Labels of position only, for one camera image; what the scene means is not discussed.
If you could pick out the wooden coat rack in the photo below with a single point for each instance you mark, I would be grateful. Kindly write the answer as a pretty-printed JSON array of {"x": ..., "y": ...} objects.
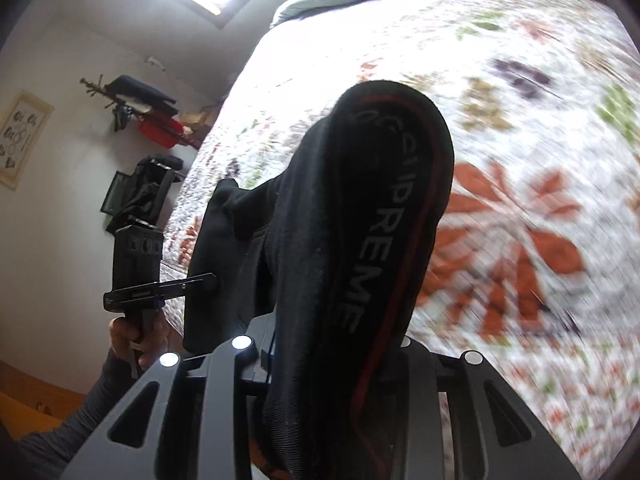
[{"x": 95, "y": 91}]

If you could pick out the black hanging garment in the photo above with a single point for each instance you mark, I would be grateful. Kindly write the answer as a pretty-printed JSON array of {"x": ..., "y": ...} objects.
[{"x": 142, "y": 92}]

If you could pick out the framed wall picture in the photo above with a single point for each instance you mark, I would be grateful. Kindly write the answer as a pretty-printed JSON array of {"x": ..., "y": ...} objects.
[{"x": 20, "y": 135}]

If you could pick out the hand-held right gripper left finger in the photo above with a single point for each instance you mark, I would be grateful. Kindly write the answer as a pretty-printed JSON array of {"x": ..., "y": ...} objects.
[{"x": 235, "y": 370}]

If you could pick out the black folding chair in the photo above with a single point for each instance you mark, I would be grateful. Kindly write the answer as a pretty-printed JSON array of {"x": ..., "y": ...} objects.
[{"x": 142, "y": 190}]

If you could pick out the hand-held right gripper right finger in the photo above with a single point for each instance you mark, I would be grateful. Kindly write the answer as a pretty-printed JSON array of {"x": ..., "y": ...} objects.
[{"x": 472, "y": 380}]

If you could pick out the person's left forearm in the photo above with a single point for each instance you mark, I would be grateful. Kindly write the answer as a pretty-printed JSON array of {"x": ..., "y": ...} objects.
[{"x": 75, "y": 430}]

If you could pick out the person's left hand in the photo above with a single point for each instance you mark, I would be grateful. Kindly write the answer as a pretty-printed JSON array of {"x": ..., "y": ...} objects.
[{"x": 122, "y": 342}]

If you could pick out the red bag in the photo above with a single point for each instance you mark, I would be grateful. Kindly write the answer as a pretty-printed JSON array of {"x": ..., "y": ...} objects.
[{"x": 157, "y": 132}]

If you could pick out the black pants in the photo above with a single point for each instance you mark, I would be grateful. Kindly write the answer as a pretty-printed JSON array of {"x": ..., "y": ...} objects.
[{"x": 350, "y": 185}]

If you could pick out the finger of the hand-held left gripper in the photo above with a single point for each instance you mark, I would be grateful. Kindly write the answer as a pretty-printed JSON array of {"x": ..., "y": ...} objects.
[{"x": 200, "y": 280}]

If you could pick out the floral quilted bedspread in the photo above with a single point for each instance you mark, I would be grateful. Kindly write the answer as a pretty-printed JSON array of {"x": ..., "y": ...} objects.
[{"x": 500, "y": 110}]

